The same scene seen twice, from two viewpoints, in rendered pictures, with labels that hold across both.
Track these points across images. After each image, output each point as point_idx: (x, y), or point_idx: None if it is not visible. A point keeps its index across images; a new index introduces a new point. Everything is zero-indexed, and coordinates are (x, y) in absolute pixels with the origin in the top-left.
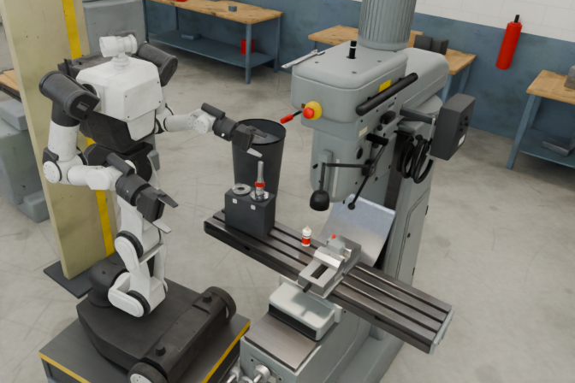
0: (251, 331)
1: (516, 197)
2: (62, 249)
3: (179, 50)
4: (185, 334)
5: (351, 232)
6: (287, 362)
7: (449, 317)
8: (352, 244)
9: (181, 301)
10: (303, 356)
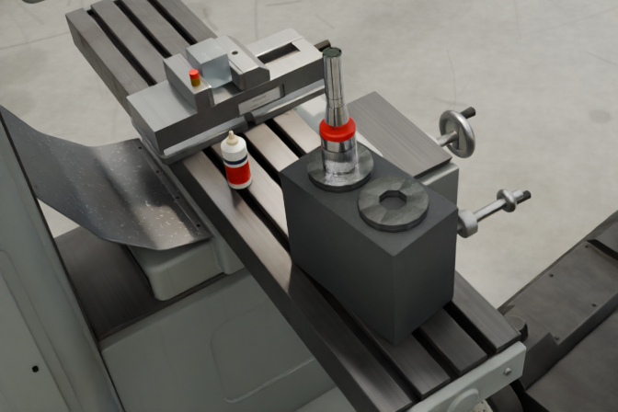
0: (433, 160)
1: None
2: None
3: None
4: (573, 273)
5: (91, 190)
6: (383, 101)
7: (89, 6)
8: (145, 100)
9: (582, 381)
10: (351, 105)
